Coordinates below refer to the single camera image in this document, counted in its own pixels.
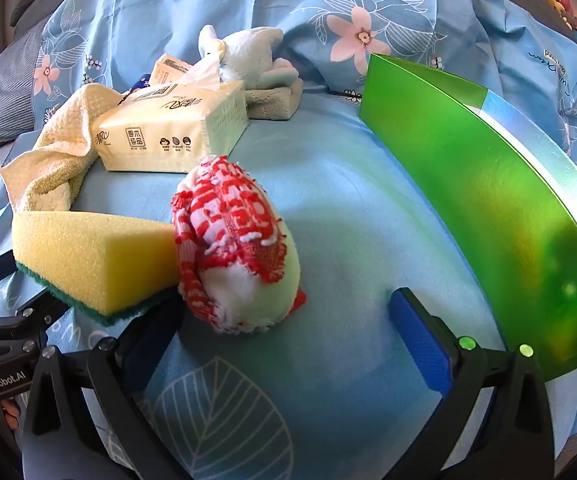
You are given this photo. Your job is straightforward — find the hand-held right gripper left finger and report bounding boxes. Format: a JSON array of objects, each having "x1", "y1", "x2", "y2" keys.
[{"x1": 21, "y1": 295, "x2": 185, "y2": 480}]

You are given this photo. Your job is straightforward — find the dark blue printed packet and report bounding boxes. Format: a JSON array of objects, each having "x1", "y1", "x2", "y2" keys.
[{"x1": 129, "y1": 72, "x2": 156, "y2": 96}]

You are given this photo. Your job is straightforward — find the grey checked cushion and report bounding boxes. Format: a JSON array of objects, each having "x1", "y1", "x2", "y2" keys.
[{"x1": 0, "y1": 25, "x2": 44, "y2": 147}]

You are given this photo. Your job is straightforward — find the yellow sponge with green pad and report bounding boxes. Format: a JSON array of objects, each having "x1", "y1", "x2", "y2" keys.
[{"x1": 11, "y1": 210, "x2": 179, "y2": 323}]

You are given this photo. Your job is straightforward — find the pale yellow tissue pack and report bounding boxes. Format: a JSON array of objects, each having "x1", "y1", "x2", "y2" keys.
[{"x1": 92, "y1": 54, "x2": 249, "y2": 173}]

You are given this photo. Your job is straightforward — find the grey fuzzy cloth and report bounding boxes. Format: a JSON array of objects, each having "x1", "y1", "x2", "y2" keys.
[{"x1": 243, "y1": 80, "x2": 304, "y2": 122}]

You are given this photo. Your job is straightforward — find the red white woven cloth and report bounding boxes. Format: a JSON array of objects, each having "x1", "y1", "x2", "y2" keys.
[{"x1": 171, "y1": 156, "x2": 308, "y2": 335}]

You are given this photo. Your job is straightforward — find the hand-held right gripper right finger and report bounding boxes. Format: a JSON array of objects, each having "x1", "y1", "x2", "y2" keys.
[{"x1": 389, "y1": 287, "x2": 554, "y2": 480}]

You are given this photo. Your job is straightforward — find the green cardboard box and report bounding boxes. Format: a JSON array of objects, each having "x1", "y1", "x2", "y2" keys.
[{"x1": 358, "y1": 52, "x2": 577, "y2": 386}]

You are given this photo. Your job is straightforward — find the yellow waffle towel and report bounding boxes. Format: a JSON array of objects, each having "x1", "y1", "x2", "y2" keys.
[{"x1": 0, "y1": 84, "x2": 122, "y2": 213}]

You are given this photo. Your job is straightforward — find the blue floral bed sheet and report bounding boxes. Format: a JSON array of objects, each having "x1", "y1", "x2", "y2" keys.
[{"x1": 0, "y1": 0, "x2": 577, "y2": 480}]

